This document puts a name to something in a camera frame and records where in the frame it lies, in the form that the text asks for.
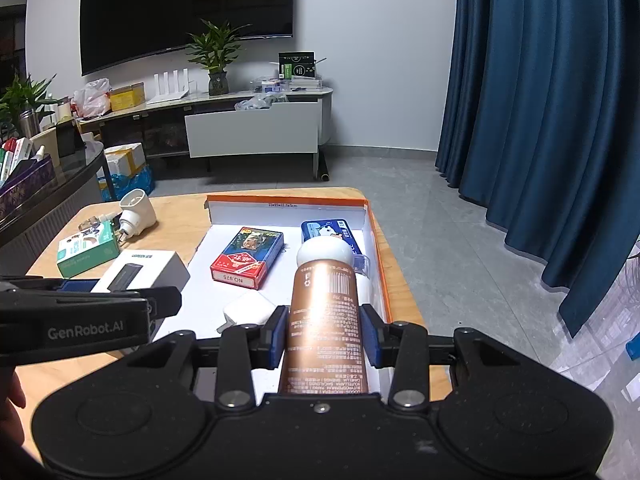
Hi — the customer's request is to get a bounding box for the white television cabinet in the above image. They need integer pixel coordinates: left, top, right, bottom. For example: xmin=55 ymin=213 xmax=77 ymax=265
xmin=75 ymin=85 xmax=334 ymax=181

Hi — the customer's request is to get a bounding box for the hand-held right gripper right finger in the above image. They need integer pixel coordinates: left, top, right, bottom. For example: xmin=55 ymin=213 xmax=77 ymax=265
xmin=360 ymin=304 xmax=519 ymax=409

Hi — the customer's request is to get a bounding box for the potted plant in dark vase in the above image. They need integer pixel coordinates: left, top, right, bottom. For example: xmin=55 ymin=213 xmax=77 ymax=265
xmin=186 ymin=19 xmax=252 ymax=97

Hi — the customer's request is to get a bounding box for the purple patterned tray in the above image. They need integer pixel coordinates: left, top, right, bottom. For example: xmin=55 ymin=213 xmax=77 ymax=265
xmin=0 ymin=152 xmax=57 ymax=223

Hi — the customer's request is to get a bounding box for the green white medicine box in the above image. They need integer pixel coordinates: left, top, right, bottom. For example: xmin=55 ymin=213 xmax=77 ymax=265
xmin=0 ymin=147 xmax=16 ymax=186

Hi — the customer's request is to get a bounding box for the dark glass coffee table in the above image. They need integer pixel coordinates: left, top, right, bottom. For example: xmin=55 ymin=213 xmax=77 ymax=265
xmin=0 ymin=135 xmax=106 ymax=261

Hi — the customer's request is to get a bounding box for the rose gold bottle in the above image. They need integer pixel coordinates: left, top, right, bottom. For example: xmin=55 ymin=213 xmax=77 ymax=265
xmin=277 ymin=240 xmax=371 ymax=395

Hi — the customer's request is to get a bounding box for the red playing card box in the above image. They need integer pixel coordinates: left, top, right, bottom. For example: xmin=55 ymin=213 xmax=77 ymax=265
xmin=209 ymin=226 xmax=286 ymax=291

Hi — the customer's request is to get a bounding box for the white power adapter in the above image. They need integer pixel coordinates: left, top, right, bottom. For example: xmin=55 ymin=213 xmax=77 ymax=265
xmin=216 ymin=292 xmax=278 ymax=333

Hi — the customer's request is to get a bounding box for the white yellow cardboard box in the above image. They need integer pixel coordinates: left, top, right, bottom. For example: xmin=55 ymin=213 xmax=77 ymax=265
xmin=103 ymin=142 xmax=147 ymax=178

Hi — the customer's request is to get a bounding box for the white red medicine box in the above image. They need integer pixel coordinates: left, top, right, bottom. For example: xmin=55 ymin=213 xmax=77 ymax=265
xmin=10 ymin=136 xmax=35 ymax=171

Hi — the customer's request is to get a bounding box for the wall television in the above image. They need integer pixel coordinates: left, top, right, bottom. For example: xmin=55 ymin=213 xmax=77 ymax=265
xmin=80 ymin=0 xmax=294 ymax=77

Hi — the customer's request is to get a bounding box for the black lattice cabinet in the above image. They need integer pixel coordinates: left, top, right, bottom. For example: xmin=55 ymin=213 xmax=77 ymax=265
xmin=0 ymin=15 xmax=27 ymax=86

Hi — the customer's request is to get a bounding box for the pile of clear plastic packets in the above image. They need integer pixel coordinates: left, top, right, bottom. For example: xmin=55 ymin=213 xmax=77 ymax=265
xmin=235 ymin=77 xmax=321 ymax=111

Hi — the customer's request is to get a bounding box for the cream paper box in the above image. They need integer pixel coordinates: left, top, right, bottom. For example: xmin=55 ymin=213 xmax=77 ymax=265
xmin=29 ymin=130 xmax=62 ymax=167

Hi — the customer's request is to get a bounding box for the black stand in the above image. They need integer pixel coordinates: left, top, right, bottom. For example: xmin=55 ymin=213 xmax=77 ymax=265
xmin=55 ymin=121 xmax=86 ymax=158

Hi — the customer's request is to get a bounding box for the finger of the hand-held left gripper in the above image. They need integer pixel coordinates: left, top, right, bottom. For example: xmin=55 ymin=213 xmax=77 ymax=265
xmin=50 ymin=278 xmax=103 ymax=295
xmin=145 ymin=286 xmax=183 ymax=322

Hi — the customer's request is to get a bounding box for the person's left hand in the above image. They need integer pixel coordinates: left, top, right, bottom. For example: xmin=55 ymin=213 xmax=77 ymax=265
xmin=0 ymin=367 xmax=27 ymax=456

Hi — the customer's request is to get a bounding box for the green leafy plant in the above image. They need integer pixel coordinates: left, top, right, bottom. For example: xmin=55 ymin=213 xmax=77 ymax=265
xmin=0 ymin=74 xmax=57 ymax=141

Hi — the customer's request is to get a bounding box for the orange white cardboard box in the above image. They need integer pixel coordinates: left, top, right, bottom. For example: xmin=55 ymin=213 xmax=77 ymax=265
xmin=187 ymin=194 xmax=393 ymax=396

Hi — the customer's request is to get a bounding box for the blue tin box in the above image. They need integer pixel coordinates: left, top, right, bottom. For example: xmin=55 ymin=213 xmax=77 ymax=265
xmin=300 ymin=218 xmax=362 ymax=261

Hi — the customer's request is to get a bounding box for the white plastic bottle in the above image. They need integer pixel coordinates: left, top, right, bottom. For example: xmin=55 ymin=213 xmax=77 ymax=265
xmin=350 ymin=252 xmax=387 ymax=321

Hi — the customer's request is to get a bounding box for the blue plastic bag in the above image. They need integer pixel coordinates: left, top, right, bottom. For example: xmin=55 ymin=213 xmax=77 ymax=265
xmin=97 ymin=164 xmax=156 ymax=203

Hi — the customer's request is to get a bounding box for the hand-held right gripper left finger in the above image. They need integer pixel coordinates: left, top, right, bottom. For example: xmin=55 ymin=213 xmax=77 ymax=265
xmin=125 ymin=305 xmax=292 ymax=409

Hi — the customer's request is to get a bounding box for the green white bandage box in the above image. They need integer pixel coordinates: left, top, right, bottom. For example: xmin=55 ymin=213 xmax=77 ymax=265
xmin=56 ymin=220 xmax=122 ymax=280

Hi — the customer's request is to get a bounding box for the white charger box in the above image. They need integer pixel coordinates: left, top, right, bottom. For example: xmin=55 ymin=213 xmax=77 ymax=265
xmin=90 ymin=249 xmax=192 ymax=311

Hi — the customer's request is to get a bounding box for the blue curtain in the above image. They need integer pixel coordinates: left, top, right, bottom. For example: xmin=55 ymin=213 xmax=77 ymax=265
xmin=435 ymin=0 xmax=640 ymax=338

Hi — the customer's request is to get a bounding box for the black green box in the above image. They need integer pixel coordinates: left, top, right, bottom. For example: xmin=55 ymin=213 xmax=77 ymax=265
xmin=278 ymin=51 xmax=317 ymax=80

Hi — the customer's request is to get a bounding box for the white funnel-shaped plastic device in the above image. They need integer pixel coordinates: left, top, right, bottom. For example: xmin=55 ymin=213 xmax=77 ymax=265
xmin=118 ymin=188 xmax=157 ymax=242

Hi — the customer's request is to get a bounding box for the white router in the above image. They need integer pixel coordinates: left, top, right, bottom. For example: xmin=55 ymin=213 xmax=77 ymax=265
xmin=146 ymin=67 xmax=192 ymax=105

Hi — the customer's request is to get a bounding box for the white red plastic bag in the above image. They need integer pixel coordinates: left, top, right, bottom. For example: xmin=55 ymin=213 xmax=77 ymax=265
xmin=73 ymin=78 xmax=112 ymax=119

